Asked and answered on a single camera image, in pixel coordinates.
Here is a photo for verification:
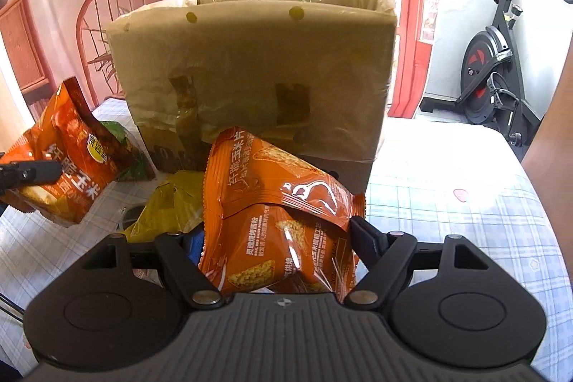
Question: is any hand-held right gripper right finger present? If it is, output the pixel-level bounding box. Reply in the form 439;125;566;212
344;216;488;310

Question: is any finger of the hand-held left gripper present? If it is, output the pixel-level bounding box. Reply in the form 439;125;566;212
0;160;63;191

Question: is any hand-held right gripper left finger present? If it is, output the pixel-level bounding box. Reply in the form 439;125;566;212
83;229;225;310

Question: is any orange corn chip packet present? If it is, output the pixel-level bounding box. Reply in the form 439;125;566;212
196;203;361;304
0;77;136;228
202;126;367;231

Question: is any brown cardboard box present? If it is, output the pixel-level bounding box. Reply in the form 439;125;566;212
106;0;398;195

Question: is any yellow snack packet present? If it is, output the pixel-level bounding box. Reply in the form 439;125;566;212
124;170;207;245

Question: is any checkered blue tablecloth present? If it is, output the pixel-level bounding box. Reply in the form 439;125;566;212
0;96;573;382

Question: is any black exercise bike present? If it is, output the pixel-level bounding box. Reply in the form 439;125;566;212
418;0;573;163

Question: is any brown wooden board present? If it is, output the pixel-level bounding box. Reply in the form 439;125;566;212
520;46;573;240

